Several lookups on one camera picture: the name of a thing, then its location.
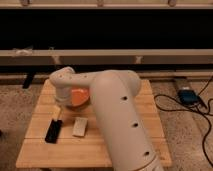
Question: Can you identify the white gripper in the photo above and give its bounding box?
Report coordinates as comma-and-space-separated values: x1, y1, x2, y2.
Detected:
52, 89, 71, 120

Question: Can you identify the orange ceramic bowl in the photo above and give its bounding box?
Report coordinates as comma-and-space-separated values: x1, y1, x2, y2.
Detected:
70, 88, 89, 107

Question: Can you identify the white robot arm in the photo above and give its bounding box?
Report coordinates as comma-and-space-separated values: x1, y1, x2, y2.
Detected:
50, 67, 164, 171

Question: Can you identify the black remote control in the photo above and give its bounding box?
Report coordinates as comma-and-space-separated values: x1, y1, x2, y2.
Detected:
45, 120, 62, 143

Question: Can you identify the white rectangular block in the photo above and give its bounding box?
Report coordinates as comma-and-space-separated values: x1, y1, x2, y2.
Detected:
72, 117, 88, 137

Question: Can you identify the blue power adapter box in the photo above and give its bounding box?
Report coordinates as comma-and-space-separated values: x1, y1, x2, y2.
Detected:
178, 90, 198, 105

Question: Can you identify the white horizontal rail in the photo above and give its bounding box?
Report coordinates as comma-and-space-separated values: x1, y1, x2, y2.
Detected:
0, 49, 213, 66

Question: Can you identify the black cable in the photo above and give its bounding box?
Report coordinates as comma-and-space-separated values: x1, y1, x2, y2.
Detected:
153, 75, 213, 168

